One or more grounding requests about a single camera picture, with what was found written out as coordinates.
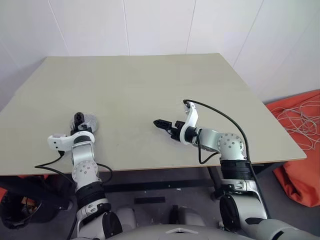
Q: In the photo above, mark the black bin bag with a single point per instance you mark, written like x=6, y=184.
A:
x=52, y=207

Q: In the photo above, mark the silver robot torso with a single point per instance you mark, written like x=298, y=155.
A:
x=200, y=233

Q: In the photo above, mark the black rounded post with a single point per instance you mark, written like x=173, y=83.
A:
x=174, y=215

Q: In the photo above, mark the silver motor stator copper coils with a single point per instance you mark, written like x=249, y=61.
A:
x=96, y=128

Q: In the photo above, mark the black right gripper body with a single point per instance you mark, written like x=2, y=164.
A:
x=176, y=130

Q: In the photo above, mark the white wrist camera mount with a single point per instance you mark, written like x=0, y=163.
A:
x=60, y=142
x=191, y=117

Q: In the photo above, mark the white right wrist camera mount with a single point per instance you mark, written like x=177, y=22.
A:
x=191, y=117

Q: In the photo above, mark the grey rounded shell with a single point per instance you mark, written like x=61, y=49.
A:
x=126, y=216
x=191, y=216

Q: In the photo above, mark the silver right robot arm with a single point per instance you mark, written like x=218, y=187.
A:
x=230, y=145

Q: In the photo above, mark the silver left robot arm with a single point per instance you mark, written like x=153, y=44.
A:
x=83, y=172

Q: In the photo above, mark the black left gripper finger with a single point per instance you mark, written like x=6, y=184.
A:
x=86, y=125
x=78, y=118

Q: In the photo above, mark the black metal table frame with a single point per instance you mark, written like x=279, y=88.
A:
x=160, y=185

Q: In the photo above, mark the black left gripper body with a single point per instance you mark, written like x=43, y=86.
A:
x=81, y=128

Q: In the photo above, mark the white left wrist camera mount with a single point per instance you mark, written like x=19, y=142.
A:
x=60, y=142

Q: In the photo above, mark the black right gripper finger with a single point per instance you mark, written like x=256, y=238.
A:
x=162, y=123
x=165, y=128

